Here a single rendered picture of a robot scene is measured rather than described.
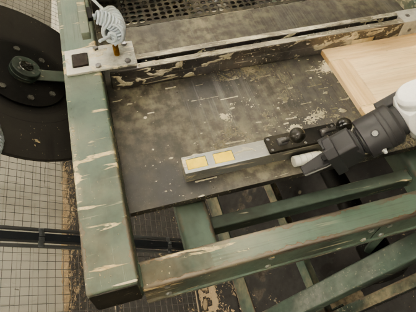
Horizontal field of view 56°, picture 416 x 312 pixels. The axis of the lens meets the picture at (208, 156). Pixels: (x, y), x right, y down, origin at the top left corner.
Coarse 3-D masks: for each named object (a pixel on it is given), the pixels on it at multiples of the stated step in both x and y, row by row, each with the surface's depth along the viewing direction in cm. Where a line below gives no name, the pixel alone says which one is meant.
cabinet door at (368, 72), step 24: (336, 48) 126; (360, 48) 126; (384, 48) 126; (408, 48) 127; (336, 72) 120; (360, 72) 120; (384, 72) 120; (408, 72) 120; (360, 96) 114; (384, 96) 114
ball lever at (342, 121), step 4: (340, 120) 90; (344, 120) 90; (348, 120) 90; (336, 124) 91; (340, 124) 90; (344, 124) 89; (348, 124) 89; (352, 124) 90; (324, 128) 101; (328, 128) 101; (332, 128) 96; (336, 128) 92; (340, 128) 90; (348, 128) 90; (320, 132) 101; (324, 132) 100; (328, 132) 99
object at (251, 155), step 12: (252, 144) 100; (264, 144) 100; (192, 156) 97; (240, 156) 98; (252, 156) 98; (264, 156) 98; (276, 156) 100; (288, 156) 101; (204, 168) 95; (216, 168) 96; (228, 168) 98; (240, 168) 100; (192, 180) 98
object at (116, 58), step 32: (288, 32) 122; (320, 32) 122; (352, 32) 123; (384, 32) 127; (96, 64) 105; (128, 64) 106; (160, 64) 112; (192, 64) 115; (224, 64) 119; (256, 64) 123
